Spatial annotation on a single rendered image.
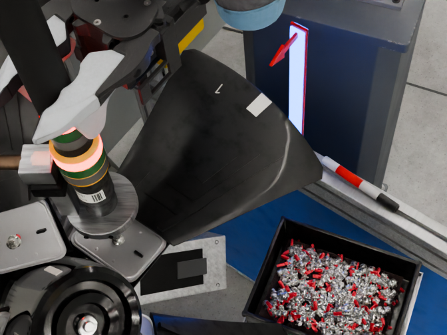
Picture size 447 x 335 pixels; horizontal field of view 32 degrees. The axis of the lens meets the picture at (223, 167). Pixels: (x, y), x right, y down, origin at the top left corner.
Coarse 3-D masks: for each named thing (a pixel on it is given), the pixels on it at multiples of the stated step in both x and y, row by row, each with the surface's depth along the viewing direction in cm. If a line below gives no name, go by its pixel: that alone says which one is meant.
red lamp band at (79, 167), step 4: (100, 140) 66; (100, 144) 66; (100, 148) 66; (96, 152) 65; (100, 152) 66; (52, 156) 66; (92, 156) 65; (96, 156) 66; (56, 160) 65; (88, 160) 65; (92, 160) 65; (96, 160) 66; (60, 164) 65; (64, 164) 65; (68, 164) 65; (72, 164) 65; (76, 164) 65; (80, 164) 65; (84, 164) 65; (88, 164) 65; (92, 164) 66; (64, 168) 66; (68, 168) 65; (72, 168) 65; (76, 168) 65; (80, 168) 65; (84, 168) 66
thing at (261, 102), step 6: (258, 96) 94; (264, 96) 94; (252, 102) 94; (258, 102) 94; (264, 102) 94; (270, 102) 94; (252, 108) 93; (258, 108) 93; (264, 108) 94; (258, 114) 93
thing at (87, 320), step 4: (84, 316) 75; (88, 316) 75; (92, 316) 75; (80, 320) 75; (84, 320) 75; (88, 320) 75; (92, 320) 75; (96, 320) 76; (80, 324) 75; (84, 324) 75; (88, 324) 75; (92, 324) 75; (96, 324) 76; (80, 328) 75; (84, 328) 75; (88, 328) 75; (92, 328) 75; (96, 328) 76; (80, 332) 75; (84, 332) 75; (88, 332) 75; (92, 332) 75
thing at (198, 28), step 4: (200, 20) 120; (200, 24) 121; (196, 28) 121; (200, 28) 122; (192, 32) 120; (196, 32) 121; (188, 36) 120; (192, 36) 121; (184, 40) 119; (188, 40) 121; (192, 40) 122; (180, 44) 119; (184, 44) 120; (188, 44) 121; (180, 48) 120; (184, 48) 121; (180, 52) 120; (160, 60) 118
